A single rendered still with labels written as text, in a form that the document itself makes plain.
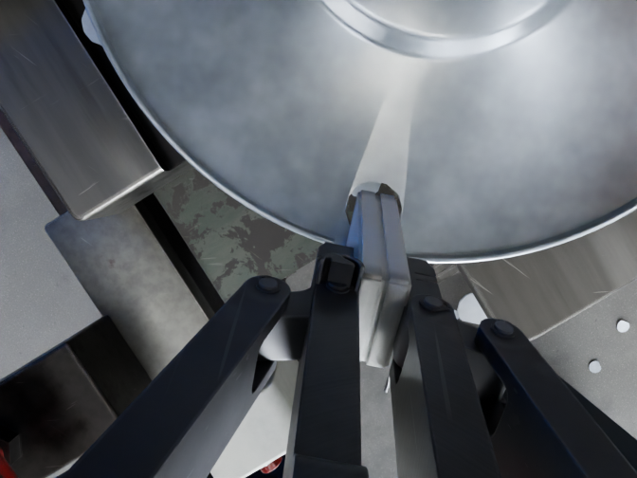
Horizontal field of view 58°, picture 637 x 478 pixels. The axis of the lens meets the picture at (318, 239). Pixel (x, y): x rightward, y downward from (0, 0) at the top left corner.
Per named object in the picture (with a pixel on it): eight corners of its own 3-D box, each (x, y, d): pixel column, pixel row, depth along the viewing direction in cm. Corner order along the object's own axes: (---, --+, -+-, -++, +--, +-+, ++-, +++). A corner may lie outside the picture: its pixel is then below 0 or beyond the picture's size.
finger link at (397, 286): (386, 279, 16) (412, 284, 16) (377, 192, 22) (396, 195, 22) (362, 366, 17) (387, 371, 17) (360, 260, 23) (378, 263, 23)
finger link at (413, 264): (409, 340, 15) (525, 363, 15) (397, 253, 19) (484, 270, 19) (395, 387, 15) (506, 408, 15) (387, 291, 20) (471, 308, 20)
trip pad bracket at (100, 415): (197, 336, 50) (123, 437, 31) (105, 392, 51) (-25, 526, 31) (159, 279, 50) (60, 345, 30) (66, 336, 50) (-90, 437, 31)
